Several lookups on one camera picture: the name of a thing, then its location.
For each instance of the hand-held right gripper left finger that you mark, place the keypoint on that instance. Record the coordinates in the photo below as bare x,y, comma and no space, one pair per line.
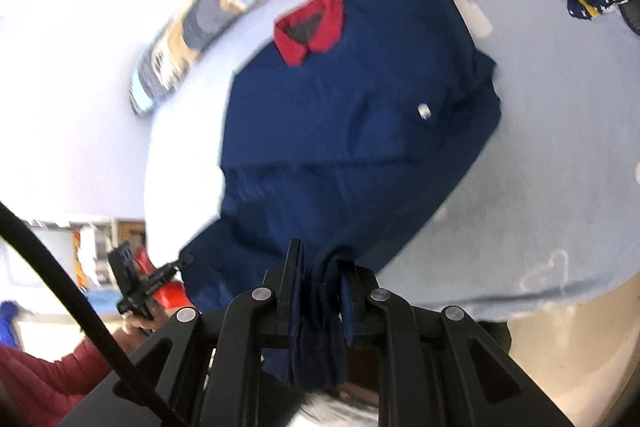
287,302

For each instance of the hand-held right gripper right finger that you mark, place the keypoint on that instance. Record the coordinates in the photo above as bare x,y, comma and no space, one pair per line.
352,307

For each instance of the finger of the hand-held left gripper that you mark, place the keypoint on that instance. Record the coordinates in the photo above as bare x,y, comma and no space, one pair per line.
167,272
122,264

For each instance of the navy work jacket red collar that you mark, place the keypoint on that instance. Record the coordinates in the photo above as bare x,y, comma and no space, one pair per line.
350,132

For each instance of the person's left hand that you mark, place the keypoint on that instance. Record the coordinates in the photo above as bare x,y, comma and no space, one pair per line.
135,323

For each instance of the red object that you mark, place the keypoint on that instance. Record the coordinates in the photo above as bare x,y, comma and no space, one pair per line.
170,296

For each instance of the blue object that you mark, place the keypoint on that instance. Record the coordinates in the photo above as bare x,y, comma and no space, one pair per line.
7,324

